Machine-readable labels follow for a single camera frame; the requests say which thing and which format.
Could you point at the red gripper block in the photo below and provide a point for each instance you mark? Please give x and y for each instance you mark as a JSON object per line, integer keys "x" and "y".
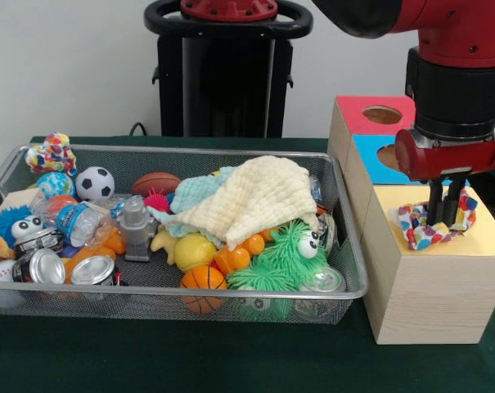
{"x": 447, "y": 157}

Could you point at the cream yellow cloth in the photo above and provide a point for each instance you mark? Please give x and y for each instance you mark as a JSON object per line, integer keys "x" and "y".
{"x": 259, "y": 192}

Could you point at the knotted polka dot cloth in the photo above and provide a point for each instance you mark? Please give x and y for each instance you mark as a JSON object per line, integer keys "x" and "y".
{"x": 50, "y": 155}

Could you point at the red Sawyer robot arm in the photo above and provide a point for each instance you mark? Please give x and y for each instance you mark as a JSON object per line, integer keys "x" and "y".
{"x": 455, "y": 82}

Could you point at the wooden three-hole box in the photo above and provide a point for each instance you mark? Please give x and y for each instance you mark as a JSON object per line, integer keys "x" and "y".
{"x": 427, "y": 294}

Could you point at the silver mesh bin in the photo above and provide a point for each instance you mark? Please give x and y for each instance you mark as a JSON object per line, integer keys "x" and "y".
{"x": 67, "y": 307}

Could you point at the green spiky puffer toy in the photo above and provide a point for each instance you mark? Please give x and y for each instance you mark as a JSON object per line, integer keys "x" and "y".
{"x": 280, "y": 262}

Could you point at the orange plastic toy brick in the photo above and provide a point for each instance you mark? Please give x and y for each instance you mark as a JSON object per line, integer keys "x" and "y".
{"x": 235, "y": 256}

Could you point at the light blue cloth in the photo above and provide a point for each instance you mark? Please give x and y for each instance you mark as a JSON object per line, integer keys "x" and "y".
{"x": 194, "y": 188}

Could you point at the orange toy basketball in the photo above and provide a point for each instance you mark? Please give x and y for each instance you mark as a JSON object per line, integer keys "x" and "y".
{"x": 204, "y": 280}

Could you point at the brown toy football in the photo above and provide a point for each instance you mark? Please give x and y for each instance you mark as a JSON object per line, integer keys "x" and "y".
{"x": 157, "y": 184}

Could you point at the silver toy robot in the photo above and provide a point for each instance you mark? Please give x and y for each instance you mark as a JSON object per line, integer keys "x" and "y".
{"x": 137, "y": 229}

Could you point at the black white soccer ball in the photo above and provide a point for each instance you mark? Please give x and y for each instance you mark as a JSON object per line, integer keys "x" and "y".
{"x": 95, "y": 183}

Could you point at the blue globe ball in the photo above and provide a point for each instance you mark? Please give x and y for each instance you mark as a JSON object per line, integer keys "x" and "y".
{"x": 55, "y": 185}

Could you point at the large blue spiky puffer toy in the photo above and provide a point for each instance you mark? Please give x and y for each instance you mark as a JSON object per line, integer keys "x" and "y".
{"x": 1, "y": 217}

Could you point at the robot pedestal with red flange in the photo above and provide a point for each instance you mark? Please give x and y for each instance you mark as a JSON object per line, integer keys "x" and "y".
{"x": 230, "y": 82}

